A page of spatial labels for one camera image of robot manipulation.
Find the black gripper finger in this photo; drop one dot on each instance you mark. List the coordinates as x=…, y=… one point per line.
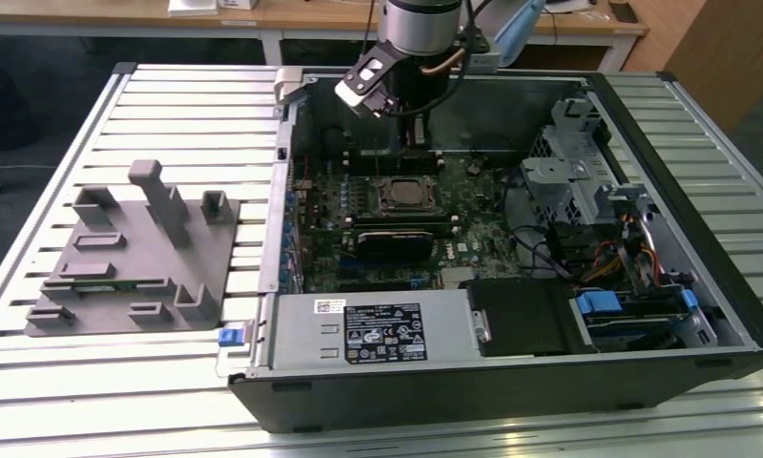
x=410, y=133
x=424, y=133

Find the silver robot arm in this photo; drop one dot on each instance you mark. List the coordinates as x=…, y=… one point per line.
x=420, y=28

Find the CPU socket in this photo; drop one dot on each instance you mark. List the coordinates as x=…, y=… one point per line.
x=410, y=210

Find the black RAM slot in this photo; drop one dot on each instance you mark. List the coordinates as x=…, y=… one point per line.
x=402, y=218
x=402, y=224
x=359, y=155
x=359, y=167

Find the round coin cell battery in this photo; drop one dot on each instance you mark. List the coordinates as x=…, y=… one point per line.
x=476, y=168

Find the grey case latch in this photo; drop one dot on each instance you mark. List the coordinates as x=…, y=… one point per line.
x=288, y=81

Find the silver metal drive cage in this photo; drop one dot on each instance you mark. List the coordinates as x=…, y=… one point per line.
x=547, y=176

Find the green motherboard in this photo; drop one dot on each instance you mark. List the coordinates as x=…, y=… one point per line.
x=484, y=229

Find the black graphics card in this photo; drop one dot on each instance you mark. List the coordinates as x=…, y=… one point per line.
x=395, y=245

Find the silver chipset heatsink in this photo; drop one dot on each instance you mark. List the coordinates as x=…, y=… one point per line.
x=459, y=276

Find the white box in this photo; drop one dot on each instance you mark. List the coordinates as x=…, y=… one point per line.
x=236, y=4
x=194, y=8

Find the small black desk item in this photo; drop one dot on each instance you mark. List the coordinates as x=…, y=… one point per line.
x=624, y=12

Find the grey power supply unit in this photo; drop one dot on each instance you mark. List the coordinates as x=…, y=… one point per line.
x=306, y=329

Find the hard disk in blue carrier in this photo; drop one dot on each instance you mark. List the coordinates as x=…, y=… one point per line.
x=595, y=303

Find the wooden cabinet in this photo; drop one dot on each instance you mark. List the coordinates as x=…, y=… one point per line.
x=725, y=57

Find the grey parts rack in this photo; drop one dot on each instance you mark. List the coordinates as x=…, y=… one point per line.
x=147, y=267

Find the blue case latch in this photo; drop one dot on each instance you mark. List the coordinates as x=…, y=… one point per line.
x=231, y=335

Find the wooden desk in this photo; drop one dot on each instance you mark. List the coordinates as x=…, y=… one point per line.
x=102, y=16

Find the black PC case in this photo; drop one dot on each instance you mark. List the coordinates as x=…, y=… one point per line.
x=420, y=396

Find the green RAM stick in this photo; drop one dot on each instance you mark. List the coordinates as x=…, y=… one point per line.
x=124, y=286

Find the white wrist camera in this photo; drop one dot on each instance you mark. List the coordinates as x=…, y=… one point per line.
x=363, y=81

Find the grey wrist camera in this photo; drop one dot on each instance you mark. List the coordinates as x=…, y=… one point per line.
x=487, y=62

